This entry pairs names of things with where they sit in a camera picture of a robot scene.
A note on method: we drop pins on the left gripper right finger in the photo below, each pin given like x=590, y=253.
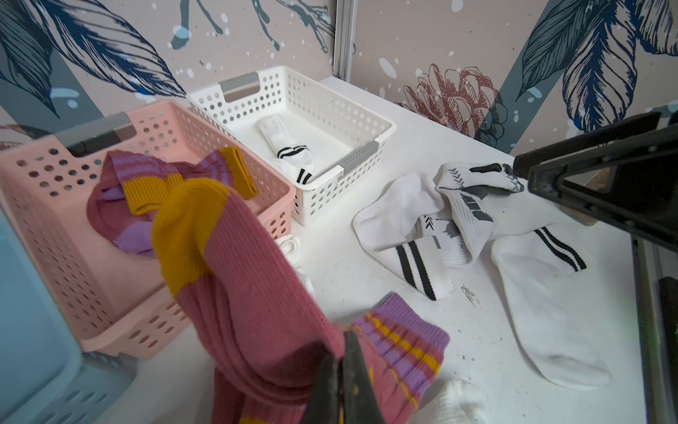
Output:
x=359, y=400

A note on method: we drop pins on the crumpled white sock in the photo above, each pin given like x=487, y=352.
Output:
x=290, y=247

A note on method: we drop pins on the white grey sport sock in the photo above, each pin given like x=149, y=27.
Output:
x=462, y=228

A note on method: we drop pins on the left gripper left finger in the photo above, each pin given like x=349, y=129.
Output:
x=325, y=404

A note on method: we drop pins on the white plastic basket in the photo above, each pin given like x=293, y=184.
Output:
x=345, y=138

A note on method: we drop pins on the purple yellow striped sock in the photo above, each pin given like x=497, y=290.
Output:
x=265, y=333

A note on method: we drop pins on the white sock two black stripes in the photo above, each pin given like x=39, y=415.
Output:
x=284, y=145

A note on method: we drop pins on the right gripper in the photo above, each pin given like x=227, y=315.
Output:
x=623, y=174

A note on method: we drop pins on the blue plastic basket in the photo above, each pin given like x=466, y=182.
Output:
x=45, y=377

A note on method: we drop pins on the small white ankle sock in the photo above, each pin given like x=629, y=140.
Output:
x=458, y=401

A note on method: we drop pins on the plain white sock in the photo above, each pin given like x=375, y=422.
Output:
x=387, y=230

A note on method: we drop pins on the pink plastic basket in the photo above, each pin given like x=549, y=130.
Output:
x=116, y=303

